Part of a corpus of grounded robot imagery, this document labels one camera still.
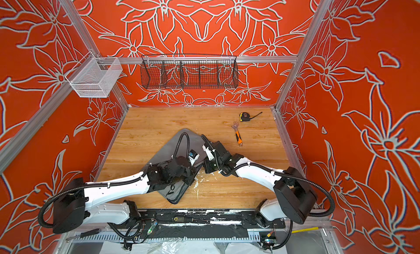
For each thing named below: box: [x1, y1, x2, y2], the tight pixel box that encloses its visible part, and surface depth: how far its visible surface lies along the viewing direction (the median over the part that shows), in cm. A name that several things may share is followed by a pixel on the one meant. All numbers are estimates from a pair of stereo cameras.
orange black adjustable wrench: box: [231, 121, 244, 148], surface depth 105 cm
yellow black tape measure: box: [238, 111, 264, 122], surface depth 112 cm
